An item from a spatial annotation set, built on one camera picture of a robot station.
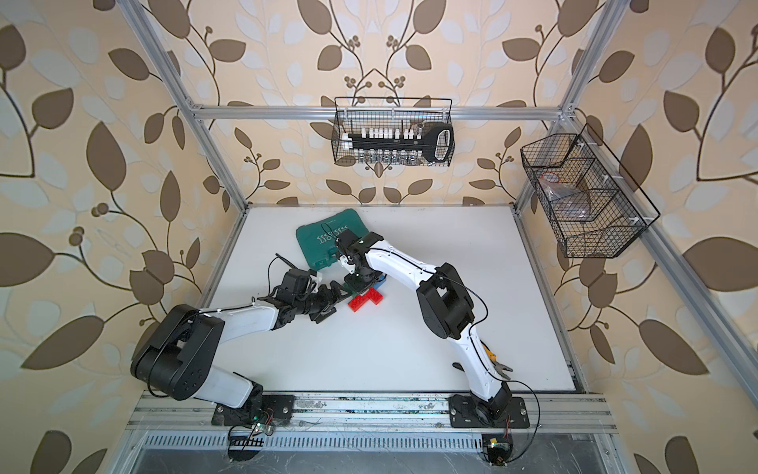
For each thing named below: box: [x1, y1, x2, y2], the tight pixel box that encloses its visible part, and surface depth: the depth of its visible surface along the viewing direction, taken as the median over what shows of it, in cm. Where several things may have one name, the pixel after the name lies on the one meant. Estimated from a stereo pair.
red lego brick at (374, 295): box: [367, 286, 384, 306], surface depth 93 cm
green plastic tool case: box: [296, 208, 370, 271], surface depth 107 cm
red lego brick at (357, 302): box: [347, 293, 371, 314], surface depth 93 cm
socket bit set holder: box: [340, 122, 455, 164], surface depth 86 cm
